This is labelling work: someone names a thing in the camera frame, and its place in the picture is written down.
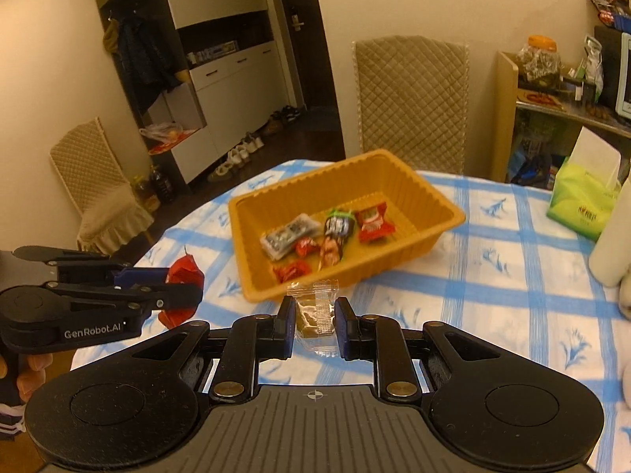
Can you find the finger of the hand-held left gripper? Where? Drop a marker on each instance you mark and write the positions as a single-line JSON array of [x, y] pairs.
[[182, 295], [143, 277]]

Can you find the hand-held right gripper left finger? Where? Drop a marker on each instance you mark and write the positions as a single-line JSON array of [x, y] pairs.
[[288, 330]]

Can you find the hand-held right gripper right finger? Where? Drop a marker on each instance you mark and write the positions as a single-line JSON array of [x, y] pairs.
[[342, 330]]

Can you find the plain red snack packet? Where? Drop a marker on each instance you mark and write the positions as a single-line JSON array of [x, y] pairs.
[[186, 271]]

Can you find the clear packet with brown snack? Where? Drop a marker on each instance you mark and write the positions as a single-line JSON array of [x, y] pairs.
[[313, 315]]

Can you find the red brown snack packet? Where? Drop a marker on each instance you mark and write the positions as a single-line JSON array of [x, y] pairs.
[[291, 271]]

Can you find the dark blue green-edged snack packet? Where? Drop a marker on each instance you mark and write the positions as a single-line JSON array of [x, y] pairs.
[[339, 226]]

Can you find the small red white-print candy packet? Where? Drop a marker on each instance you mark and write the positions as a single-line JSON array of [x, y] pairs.
[[374, 224]]

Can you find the orange plastic tray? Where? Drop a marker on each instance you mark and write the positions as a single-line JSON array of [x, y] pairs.
[[404, 192]]

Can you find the plate of red snacks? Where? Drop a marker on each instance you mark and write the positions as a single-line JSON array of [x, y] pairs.
[[544, 99]]

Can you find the person's left hand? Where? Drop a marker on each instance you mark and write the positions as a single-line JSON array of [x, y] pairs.
[[34, 382]]

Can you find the yellow oil bottle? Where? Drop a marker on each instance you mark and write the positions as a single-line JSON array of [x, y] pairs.
[[145, 194]]

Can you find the small red candy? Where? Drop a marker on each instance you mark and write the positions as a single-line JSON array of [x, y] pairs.
[[306, 246]]

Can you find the silver black snack packet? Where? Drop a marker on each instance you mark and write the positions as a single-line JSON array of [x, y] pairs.
[[288, 236]]

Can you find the dark bottle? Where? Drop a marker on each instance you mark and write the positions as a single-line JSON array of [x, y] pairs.
[[162, 182]]

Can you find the quilted beige chair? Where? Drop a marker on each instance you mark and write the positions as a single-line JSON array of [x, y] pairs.
[[411, 103], [93, 172]]

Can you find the plastic bag with fruit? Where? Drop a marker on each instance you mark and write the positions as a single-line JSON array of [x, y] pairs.
[[165, 135]]

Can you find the row of shoes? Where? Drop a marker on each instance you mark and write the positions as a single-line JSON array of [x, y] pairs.
[[239, 155]]

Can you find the blue checked tablecloth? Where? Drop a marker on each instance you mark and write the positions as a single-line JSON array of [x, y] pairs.
[[517, 266]]

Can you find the white and dark cabinet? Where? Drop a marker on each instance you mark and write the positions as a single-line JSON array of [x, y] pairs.
[[231, 88]]

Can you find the dark hanging jacket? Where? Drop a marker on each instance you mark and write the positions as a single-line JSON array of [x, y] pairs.
[[143, 59]]

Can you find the row of small boxes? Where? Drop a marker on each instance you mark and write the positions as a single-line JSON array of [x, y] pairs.
[[212, 53]]

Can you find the olive hanging bag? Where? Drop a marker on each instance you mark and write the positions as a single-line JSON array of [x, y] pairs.
[[111, 34]]

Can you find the blue bag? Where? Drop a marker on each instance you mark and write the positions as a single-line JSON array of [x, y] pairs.
[[530, 170]]

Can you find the green tissue pack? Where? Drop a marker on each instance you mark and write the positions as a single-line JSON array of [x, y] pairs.
[[577, 202]]

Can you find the wooden shelf unit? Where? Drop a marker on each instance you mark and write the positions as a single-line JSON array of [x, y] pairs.
[[505, 108]]

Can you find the white bottle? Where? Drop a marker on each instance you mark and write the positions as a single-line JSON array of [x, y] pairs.
[[614, 251]]

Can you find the dark door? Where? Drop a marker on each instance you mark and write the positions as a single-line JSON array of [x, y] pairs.
[[308, 34]]

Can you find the orange-lid plastic jar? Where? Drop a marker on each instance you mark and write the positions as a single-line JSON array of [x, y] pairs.
[[540, 61]]

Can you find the green white snack bag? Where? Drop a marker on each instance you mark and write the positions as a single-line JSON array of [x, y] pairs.
[[593, 69]]

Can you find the pale framed appliance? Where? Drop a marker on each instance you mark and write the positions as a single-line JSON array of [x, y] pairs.
[[623, 79]]

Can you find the dark hanging snack bag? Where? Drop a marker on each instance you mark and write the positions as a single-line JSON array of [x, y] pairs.
[[604, 0]]

